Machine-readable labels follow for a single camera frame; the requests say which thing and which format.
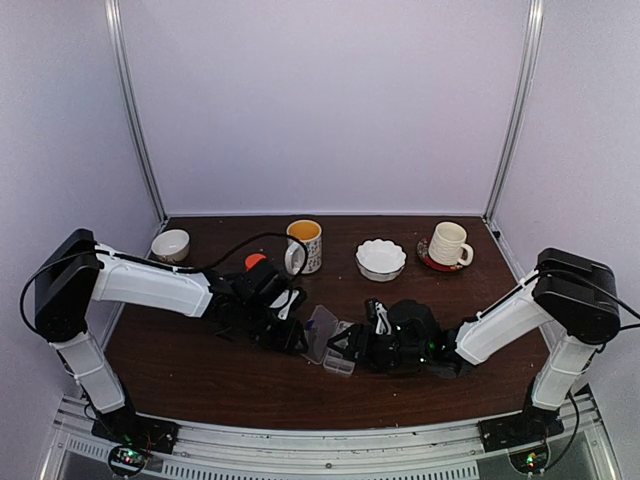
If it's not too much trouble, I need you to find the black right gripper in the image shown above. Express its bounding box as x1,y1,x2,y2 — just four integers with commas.
328,324,429,373

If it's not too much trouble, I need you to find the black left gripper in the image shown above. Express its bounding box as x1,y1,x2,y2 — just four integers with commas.
238,299,309,355

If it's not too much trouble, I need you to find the clear plastic pill organizer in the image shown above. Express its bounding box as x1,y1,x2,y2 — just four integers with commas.
302,305,355,377

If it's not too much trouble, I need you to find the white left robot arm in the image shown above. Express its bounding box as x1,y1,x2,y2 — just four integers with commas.
27,229,308,444

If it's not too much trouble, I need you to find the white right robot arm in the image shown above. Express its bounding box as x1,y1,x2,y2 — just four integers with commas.
339,248,621,442

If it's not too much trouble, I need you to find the orange pill bottle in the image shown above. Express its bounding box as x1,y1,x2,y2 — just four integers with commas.
244,253,267,271

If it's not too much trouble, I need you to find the white scalloped dish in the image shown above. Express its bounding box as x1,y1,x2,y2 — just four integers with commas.
355,239,407,283

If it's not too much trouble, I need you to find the yellow-lined patterned mug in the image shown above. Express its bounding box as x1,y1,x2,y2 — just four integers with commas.
284,219,322,275

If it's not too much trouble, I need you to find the red saucer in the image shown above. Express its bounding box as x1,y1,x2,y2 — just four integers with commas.
416,237,465,273

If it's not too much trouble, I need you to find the white ribbed cup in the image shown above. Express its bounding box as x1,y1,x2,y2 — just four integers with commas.
428,221,474,267

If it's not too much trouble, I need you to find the white ceramic bowl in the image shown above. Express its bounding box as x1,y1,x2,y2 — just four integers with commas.
151,229,191,264

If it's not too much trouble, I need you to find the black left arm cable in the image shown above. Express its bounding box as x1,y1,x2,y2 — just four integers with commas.
20,232,311,336

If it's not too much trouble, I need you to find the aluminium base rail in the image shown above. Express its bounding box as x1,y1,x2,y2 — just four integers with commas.
35,393,623,479

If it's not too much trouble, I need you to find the aluminium frame post left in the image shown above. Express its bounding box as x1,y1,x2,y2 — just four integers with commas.
104,0,169,225

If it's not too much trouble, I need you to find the aluminium frame post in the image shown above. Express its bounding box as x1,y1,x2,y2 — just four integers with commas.
104,0,169,225
483,0,545,229

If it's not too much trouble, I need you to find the aluminium frame post right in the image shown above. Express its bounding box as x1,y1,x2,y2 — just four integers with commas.
483,0,545,229

